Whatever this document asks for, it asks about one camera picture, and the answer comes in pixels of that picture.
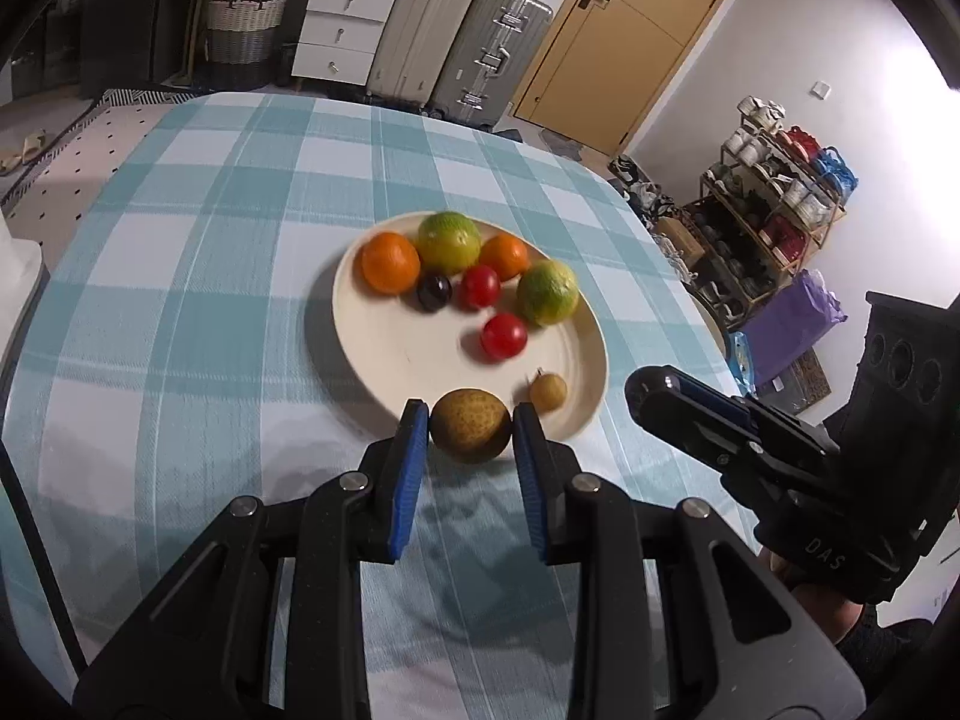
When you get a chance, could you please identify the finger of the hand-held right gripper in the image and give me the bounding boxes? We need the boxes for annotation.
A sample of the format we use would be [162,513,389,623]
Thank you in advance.
[624,366,760,472]
[670,377,797,442]

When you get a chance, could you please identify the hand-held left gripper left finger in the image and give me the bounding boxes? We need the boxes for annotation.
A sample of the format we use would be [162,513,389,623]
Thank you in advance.
[71,399,432,720]

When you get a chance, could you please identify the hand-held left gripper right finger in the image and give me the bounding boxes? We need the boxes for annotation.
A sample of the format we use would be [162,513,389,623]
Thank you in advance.
[512,402,865,720]

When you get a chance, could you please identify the brownish yellow round fruit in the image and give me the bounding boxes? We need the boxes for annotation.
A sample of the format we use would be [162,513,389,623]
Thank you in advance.
[429,388,514,464]

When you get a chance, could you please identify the small tan longan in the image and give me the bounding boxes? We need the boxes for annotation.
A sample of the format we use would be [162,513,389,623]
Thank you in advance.
[529,367,567,413]

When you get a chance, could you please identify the cream oval plate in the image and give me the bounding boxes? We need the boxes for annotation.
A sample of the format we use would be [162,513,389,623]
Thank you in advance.
[332,211,608,445]

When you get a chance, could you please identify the red tomato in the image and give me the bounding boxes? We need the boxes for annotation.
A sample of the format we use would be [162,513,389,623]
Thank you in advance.
[480,313,529,361]
[459,265,502,311]

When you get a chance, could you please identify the green yellow citrus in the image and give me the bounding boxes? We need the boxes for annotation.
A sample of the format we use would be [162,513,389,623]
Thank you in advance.
[416,211,482,276]
[516,260,581,327]

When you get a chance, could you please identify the dark purple plum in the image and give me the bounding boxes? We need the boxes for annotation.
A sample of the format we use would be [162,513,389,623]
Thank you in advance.
[416,274,453,312]

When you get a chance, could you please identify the large orange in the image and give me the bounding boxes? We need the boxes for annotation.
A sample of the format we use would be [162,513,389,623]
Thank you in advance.
[361,231,422,295]

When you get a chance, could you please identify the small orange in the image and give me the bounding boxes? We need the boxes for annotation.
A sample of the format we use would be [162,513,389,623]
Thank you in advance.
[478,234,530,282]

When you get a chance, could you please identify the person's right forearm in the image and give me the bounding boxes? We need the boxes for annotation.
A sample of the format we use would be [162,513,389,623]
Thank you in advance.
[765,551,938,683]

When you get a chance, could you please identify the purple bag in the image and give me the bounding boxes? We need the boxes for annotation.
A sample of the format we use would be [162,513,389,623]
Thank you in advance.
[739,270,848,388]

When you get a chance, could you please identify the pile of shoes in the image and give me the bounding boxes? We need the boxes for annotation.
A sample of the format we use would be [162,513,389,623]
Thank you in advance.
[607,154,702,275]

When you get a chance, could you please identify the wooden shoe rack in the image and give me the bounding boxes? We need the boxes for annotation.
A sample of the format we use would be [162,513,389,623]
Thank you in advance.
[694,96,860,316]

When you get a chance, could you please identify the blue white checkered tablecloth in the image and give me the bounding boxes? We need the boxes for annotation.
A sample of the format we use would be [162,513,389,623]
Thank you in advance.
[0,90,758,720]

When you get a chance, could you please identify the tan wooden door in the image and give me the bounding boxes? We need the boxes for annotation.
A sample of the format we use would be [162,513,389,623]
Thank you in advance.
[514,0,755,155]

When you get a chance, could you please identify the silver suitcase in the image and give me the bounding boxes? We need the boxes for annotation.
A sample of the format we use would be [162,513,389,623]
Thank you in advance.
[431,0,554,130]

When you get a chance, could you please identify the beige suitcase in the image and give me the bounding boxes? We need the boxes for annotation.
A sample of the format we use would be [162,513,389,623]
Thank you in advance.
[366,0,483,110]

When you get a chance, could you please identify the patterned floor rug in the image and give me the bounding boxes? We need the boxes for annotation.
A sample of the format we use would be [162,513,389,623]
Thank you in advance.
[0,86,205,242]

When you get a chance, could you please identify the white drawer dresser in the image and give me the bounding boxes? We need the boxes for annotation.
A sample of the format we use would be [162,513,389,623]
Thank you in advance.
[184,0,403,85]

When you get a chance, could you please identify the wicker laundry basket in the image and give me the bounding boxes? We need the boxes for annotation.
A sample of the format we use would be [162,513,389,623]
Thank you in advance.
[204,0,287,70]

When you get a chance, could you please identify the beige slippers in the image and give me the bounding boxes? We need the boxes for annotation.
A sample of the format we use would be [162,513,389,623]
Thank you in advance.
[0,133,50,175]

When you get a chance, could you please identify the dark grey refrigerator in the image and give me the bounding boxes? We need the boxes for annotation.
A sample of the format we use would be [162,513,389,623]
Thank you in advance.
[79,0,200,91]

